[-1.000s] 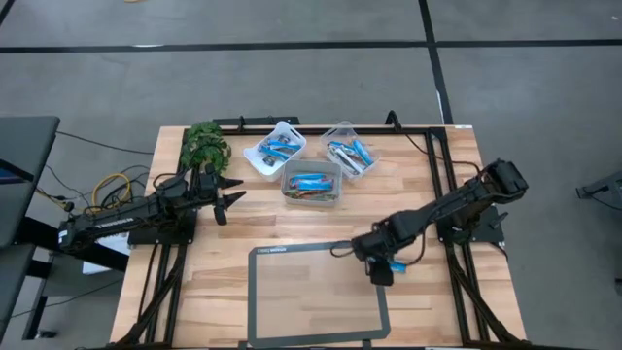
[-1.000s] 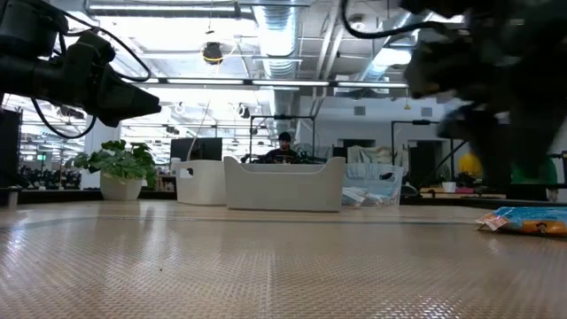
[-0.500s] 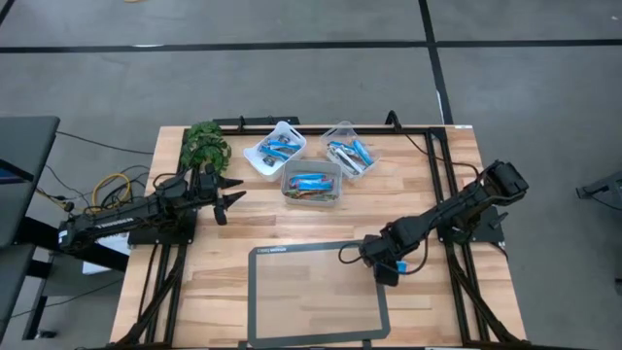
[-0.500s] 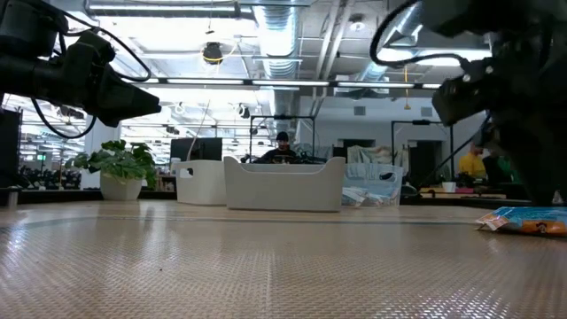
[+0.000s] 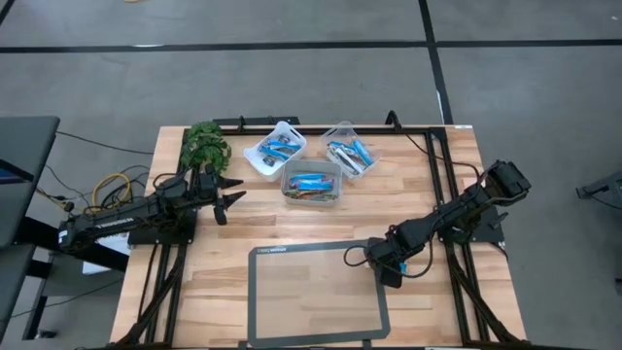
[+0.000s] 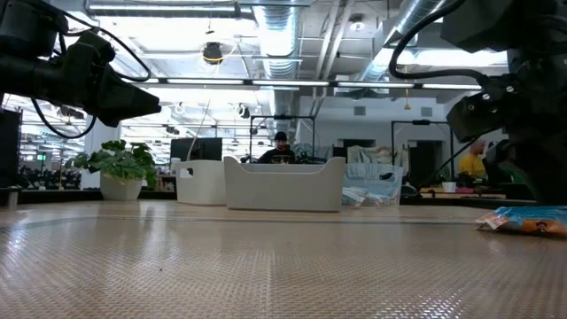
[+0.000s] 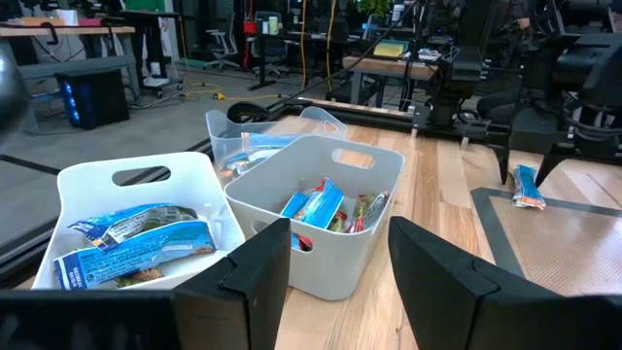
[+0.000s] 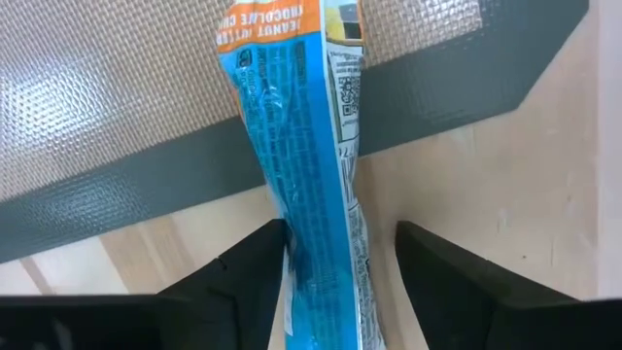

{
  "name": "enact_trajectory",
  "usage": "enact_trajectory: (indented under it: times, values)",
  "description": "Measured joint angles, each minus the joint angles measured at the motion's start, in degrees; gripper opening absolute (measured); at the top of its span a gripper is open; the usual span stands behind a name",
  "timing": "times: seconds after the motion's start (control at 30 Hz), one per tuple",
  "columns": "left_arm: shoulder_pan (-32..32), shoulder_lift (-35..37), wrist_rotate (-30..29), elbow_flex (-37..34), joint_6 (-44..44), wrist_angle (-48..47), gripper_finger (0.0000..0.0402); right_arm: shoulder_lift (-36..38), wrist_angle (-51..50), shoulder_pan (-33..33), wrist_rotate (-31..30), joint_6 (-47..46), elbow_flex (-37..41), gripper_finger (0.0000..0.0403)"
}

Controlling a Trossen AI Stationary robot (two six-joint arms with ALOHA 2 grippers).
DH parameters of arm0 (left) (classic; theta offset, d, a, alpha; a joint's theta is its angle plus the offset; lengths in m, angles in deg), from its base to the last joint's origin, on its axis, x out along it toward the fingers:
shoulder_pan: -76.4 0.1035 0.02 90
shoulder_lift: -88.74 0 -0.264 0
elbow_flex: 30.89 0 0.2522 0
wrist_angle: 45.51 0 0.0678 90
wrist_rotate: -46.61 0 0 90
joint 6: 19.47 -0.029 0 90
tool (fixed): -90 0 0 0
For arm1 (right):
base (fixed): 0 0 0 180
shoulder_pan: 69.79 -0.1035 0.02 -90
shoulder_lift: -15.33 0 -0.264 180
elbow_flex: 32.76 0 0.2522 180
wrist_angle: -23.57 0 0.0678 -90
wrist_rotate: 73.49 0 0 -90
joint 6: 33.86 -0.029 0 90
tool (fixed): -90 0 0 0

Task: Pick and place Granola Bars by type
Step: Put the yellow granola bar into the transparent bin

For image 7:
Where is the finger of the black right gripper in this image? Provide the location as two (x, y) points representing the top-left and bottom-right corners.
(534, 153), (574, 190)
(487, 142), (512, 187)

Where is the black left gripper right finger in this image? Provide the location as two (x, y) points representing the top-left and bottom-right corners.
(387, 215), (622, 350)

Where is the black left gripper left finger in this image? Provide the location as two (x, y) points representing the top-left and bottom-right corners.
(0, 217), (293, 350)

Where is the light blue granola bar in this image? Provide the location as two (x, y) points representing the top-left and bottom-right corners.
(52, 220), (218, 292)

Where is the blue purple granola bar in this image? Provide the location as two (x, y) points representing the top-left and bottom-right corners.
(66, 202), (200, 254)

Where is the red green granola bar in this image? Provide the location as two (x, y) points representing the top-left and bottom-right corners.
(348, 190), (391, 234)

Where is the blue pink granola bar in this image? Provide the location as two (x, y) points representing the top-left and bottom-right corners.
(293, 176), (346, 230)

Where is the green orange Chewy granola bar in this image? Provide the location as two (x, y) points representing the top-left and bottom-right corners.
(217, 149), (273, 186)

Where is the red blue granola bar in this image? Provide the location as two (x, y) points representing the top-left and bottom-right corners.
(290, 231), (315, 253)

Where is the green light-blue granola bar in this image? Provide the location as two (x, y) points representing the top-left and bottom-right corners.
(231, 130), (305, 164)

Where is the blue orange granola bar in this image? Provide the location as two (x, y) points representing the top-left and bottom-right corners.
(510, 163), (547, 211)

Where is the tan mat black border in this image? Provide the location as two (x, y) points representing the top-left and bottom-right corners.
(468, 186), (622, 298)

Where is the white plastic bin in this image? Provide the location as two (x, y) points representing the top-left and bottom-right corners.
(30, 151), (247, 292)

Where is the wooden table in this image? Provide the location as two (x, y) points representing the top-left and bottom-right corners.
(341, 53), (439, 107)

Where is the yellow pad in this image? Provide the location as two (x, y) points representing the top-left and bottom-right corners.
(371, 40), (408, 59)

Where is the grey plastic bin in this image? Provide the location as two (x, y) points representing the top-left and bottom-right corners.
(222, 134), (406, 302)

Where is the clear plastic bin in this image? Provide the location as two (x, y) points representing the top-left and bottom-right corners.
(204, 105), (349, 187)

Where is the black computer tower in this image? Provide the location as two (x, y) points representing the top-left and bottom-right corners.
(53, 67), (131, 131)

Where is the grey exercise ball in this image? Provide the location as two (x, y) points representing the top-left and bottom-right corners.
(0, 38), (29, 145)

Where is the grey bench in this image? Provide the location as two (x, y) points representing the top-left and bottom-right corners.
(17, 53), (141, 84)

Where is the white office chair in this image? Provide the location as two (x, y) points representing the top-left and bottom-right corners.
(205, 27), (240, 73)

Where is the wooden desk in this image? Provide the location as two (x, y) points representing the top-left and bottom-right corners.
(0, 17), (137, 39)

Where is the black curved bracket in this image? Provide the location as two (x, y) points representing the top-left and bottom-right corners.
(225, 101), (272, 123)

